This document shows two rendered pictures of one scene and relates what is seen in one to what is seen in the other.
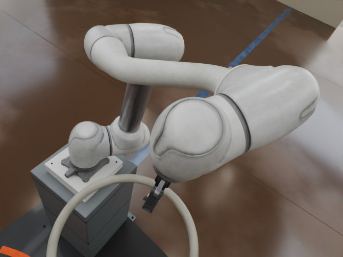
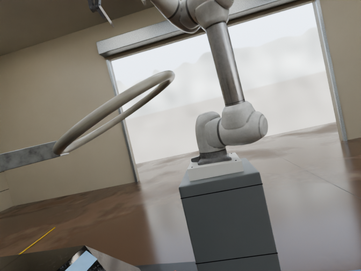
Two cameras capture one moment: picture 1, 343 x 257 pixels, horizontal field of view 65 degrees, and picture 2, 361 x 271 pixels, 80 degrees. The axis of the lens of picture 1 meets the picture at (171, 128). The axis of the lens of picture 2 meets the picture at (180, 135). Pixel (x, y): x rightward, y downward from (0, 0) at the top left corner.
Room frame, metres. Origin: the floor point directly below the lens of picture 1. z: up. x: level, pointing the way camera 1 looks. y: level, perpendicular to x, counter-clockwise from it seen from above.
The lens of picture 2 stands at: (0.29, -0.78, 1.08)
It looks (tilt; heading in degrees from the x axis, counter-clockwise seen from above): 2 degrees down; 77
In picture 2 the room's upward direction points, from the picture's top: 13 degrees counter-clockwise
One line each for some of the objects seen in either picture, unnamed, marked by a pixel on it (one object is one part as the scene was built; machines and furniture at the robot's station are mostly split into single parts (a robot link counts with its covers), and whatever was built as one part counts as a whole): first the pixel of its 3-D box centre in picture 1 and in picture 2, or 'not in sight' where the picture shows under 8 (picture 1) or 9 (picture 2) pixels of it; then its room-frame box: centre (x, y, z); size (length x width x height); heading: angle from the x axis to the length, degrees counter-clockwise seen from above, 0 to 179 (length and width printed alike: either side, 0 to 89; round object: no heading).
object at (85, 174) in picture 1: (82, 161); (209, 155); (0.70, 0.39, 0.89); 0.22 x 0.18 x 0.06; 159
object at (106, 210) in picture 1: (88, 200); (231, 236); (0.71, 0.38, 0.40); 0.50 x 0.50 x 0.80; 69
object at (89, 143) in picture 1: (88, 142); (210, 130); (0.73, 0.37, 1.03); 0.18 x 0.16 x 0.22; 125
